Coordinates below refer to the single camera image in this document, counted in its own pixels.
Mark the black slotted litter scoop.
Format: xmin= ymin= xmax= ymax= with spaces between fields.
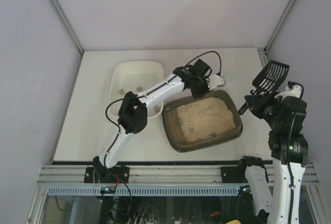
xmin=238 ymin=60 xmax=290 ymax=115

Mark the brown plastic litter box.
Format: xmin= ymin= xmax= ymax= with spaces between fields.
xmin=162 ymin=90 xmax=243 ymax=153

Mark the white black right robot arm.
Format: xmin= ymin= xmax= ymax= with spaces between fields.
xmin=238 ymin=90 xmax=309 ymax=223

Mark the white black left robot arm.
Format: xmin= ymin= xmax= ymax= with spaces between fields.
xmin=93 ymin=59 xmax=212 ymax=180

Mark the white plastic tub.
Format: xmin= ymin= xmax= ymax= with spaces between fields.
xmin=109 ymin=61 xmax=165 ymax=102

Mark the right controller board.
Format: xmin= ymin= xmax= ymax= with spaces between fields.
xmin=238 ymin=185 xmax=252 ymax=196

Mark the controller board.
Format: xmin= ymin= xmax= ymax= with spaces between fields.
xmin=100 ymin=186 xmax=116 ymax=195
xmin=238 ymin=185 xmax=252 ymax=196

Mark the left controller board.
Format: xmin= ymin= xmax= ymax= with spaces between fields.
xmin=100 ymin=186 xmax=116 ymax=195

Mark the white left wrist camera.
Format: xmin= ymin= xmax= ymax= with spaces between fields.
xmin=207 ymin=73 xmax=226 ymax=91

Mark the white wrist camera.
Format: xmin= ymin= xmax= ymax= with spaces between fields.
xmin=207 ymin=73 xmax=226 ymax=91
xmin=275 ymin=81 xmax=303 ymax=99

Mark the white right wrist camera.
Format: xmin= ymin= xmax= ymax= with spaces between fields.
xmin=275 ymin=81 xmax=303 ymax=99

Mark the black left camera cable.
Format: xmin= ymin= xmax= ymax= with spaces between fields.
xmin=105 ymin=51 xmax=222 ymax=131

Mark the aluminium right side rail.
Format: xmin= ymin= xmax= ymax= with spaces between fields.
xmin=257 ymin=48 xmax=300 ymax=157

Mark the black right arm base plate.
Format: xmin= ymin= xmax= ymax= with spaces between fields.
xmin=220 ymin=167 xmax=248 ymax=184

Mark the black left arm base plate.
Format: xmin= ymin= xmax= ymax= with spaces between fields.
xmin=83 ymin=166 xmax=130 ymax=184

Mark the grey slotted cable duct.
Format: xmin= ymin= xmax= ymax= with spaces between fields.
xmin=48 ymin=185 xmax=240 ymax=197

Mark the aluminium right frame post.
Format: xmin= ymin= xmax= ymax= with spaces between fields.
xmin=264 ymin=0 xmax=298 ymax=52

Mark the aluminium frame post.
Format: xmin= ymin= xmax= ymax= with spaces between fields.
xmin=36 ymin=0 xmax=84 ymax=54
xmin=264 ymin=0 xmax=298 ymax=52

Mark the aluminium front mounting rail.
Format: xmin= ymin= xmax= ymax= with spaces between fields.
xmin=37 ymin=163 xmax=319 ymax=185

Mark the aluminium left frame post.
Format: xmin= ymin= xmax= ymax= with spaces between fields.
xmin=36 ymin=0 xmax=84 ymax=54

